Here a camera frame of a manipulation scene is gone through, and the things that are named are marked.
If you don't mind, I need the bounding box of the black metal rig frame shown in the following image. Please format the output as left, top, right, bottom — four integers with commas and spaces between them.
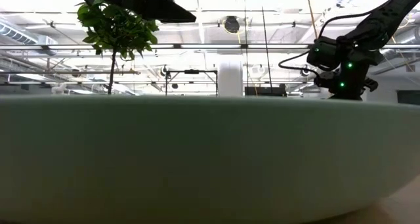
163, 69, 219, 97

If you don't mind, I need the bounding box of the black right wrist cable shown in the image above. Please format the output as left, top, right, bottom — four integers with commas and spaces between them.
278, 10, 375, 79

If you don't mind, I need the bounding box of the white pillar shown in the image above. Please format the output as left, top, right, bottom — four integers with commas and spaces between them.
218, 55, 243, 97

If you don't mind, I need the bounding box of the silver ventilation duct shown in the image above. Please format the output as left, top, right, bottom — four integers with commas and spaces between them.
0, 20, 58, 56

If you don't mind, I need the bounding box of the green leafy plant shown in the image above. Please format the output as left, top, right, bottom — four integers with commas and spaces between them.
75, 0, 160, 95

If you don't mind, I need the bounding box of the teal round plate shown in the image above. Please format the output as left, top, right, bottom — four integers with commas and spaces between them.
0, 94, 420, 224

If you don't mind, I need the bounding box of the black monitor screen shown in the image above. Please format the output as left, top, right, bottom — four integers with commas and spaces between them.
244, 85, 288, 97

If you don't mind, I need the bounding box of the long white light bar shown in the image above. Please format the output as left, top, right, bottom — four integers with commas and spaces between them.
0, 43, 420, 51

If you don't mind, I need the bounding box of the thick yellow hanging cable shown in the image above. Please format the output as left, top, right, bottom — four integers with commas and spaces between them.
304, 0, 320, 40

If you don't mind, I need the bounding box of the dark wall panel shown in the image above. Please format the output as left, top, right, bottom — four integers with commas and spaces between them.
396, 89, 420, 106

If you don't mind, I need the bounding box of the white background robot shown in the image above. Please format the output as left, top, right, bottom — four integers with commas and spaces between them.
51, 82, 68, 95

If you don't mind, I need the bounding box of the thin black hanging cable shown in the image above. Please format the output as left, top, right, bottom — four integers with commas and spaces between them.
243, 0, 248, 87

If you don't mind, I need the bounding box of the black ceiling cable reel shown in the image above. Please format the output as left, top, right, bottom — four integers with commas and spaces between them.
224, 15, 241, 34

